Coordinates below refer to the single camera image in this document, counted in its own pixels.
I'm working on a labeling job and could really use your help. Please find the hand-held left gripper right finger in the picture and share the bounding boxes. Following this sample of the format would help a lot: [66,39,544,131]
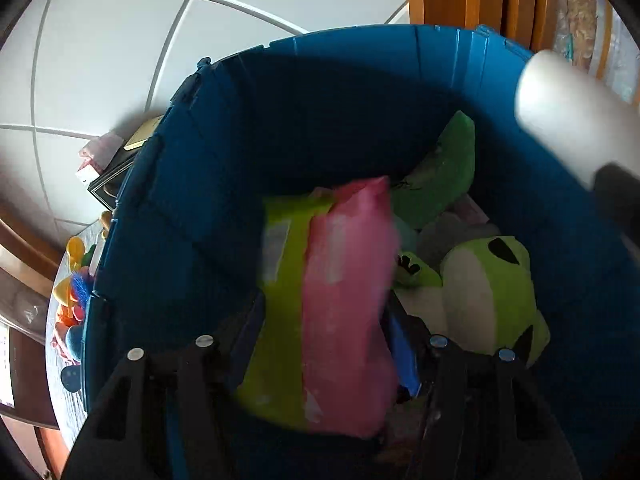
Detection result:
[384,292,583,480]

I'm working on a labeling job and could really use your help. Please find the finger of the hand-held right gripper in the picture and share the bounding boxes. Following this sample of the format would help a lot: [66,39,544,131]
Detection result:
[589,162,640,261]

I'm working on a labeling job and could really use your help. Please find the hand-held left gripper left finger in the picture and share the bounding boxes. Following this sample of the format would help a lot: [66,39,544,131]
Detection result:
[62,294,267,480]

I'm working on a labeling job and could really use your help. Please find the pink and lime green packet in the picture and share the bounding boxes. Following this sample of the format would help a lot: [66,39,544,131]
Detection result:
[235,176,401,438]

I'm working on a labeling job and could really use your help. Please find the white cylindrical tube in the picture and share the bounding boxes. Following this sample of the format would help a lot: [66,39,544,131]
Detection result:
[515,50,640,193]

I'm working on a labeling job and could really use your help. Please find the blue storage container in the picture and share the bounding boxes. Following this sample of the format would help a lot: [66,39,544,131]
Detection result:
[80,22,640,480]

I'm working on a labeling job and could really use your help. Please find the green white frog plush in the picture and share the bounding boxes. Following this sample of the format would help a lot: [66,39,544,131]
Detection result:
[440,235,551,368]

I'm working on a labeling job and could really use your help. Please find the pale grey plush toy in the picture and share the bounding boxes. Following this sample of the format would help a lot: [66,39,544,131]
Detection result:
[417,210,501,261]

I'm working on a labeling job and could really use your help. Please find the blue plush fish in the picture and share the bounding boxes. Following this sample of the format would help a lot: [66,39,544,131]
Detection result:
[64,326,86,361]

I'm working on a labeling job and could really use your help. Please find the blue fuzzy toy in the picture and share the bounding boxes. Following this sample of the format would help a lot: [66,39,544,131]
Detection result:
[70,271,97,307]

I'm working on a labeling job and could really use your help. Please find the blue plastic paddle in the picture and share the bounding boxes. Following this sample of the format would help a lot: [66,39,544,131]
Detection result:
[60,364,83,392]

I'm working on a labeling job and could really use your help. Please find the patterned floral curtain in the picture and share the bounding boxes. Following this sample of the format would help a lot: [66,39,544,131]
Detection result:
[550,0,640,106]

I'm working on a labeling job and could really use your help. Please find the green plush toy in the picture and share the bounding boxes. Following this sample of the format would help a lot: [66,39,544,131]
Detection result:
[390,110,476,231]

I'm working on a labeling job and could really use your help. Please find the yellow plastic toy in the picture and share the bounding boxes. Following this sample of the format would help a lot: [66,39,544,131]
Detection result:
[66,236,87,272]

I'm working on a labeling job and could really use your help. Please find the black box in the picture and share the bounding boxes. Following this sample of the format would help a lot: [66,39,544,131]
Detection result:
[87,152,136,212]

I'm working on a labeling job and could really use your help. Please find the yellow sticky note pad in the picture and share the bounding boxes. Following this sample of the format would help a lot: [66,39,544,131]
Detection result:
[123,116,165,152]

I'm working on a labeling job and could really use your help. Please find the pink and white small box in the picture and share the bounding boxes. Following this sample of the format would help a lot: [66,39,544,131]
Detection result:
[75,131,126,183]

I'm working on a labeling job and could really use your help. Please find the white padded headboard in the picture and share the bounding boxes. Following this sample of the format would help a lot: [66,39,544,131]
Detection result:
[0,0,416,241]

